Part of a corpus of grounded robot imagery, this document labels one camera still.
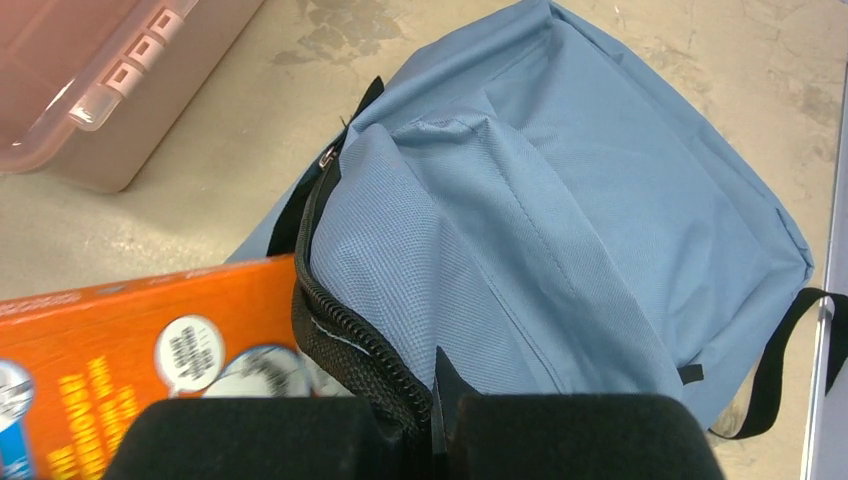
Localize aluminium frame rail right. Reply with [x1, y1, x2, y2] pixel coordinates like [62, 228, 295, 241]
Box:
[800, 98, 847, 479]

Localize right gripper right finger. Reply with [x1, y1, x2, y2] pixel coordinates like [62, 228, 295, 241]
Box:
[433, 349, 724, 479]

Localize blue backpack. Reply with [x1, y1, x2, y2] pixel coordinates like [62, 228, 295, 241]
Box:
[234, 1, 826, 442]

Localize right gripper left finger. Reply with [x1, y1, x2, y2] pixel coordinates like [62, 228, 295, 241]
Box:
[104, 397, 432, 479]

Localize pink translucent plastic box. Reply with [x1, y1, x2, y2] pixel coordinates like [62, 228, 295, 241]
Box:
[1, 0, 259, 193]

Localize orange green Treehouse book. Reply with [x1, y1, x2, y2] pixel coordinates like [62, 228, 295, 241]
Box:
[1, 256, 345, 479]

